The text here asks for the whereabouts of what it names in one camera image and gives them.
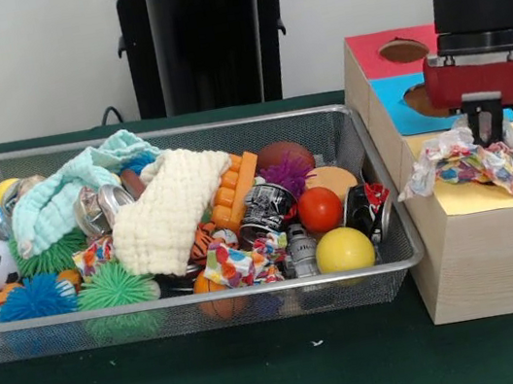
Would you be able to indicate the mint green cloth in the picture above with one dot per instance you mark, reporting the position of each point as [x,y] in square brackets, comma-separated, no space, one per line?
[51,201]

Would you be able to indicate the red orange ball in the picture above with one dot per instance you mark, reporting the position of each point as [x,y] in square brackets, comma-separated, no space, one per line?
[319,209]

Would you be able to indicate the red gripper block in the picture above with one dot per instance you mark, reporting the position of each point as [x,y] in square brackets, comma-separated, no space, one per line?
[479,81]

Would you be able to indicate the blue spiky ball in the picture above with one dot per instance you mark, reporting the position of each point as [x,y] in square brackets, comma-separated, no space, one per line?
[33,298]

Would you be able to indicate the shallow clear mesh bin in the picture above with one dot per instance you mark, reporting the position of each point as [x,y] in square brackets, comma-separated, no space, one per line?
[65,342]

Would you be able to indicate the dark green table cloth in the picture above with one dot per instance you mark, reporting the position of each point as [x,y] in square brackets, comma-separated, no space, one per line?
[268,377]

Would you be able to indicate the purple spiky ball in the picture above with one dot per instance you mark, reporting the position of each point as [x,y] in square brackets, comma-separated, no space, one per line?
[285,172]

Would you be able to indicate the colourful patterned paper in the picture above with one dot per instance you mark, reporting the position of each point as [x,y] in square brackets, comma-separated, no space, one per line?
[458,163]
[234,264]

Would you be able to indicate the wooden box with three holes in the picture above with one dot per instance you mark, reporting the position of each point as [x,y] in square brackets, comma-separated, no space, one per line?
[494,260]

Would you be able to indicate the cream knitted cloth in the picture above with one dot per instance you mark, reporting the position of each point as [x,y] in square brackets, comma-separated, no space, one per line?
[167,217]

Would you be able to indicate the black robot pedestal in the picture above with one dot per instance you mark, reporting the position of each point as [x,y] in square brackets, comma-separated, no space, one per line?
[210,62]

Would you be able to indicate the large yellow ball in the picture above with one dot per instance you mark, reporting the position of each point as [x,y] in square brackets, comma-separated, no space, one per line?
[344,248]

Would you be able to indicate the green spiky ball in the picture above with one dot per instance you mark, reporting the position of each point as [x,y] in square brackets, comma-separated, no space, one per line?
[115,287]

